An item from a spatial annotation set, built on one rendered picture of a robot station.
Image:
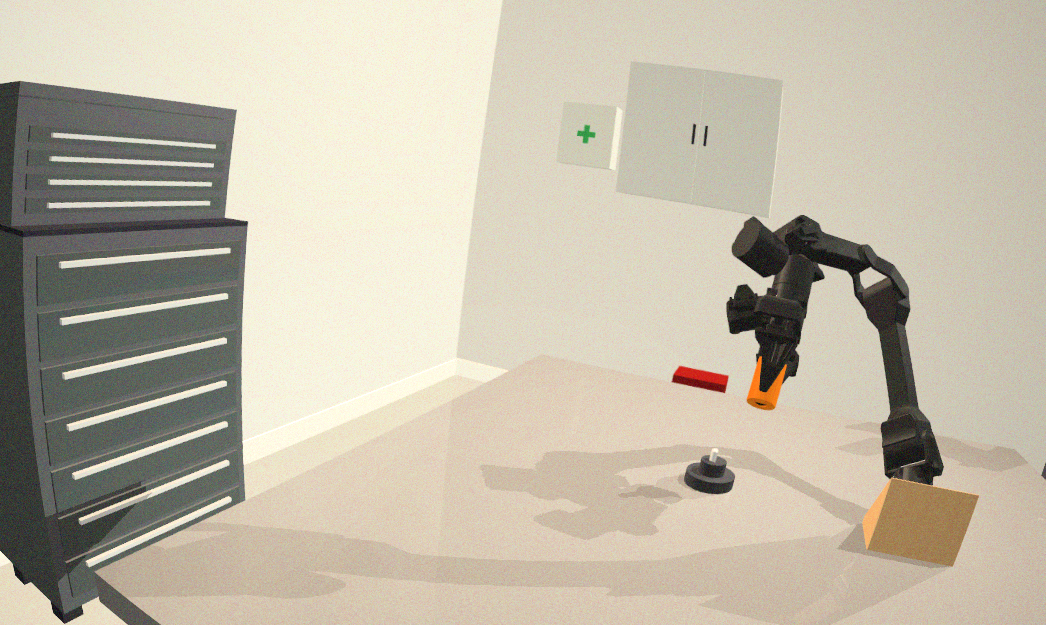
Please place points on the orange knob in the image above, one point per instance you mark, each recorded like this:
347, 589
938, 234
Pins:
758, 399

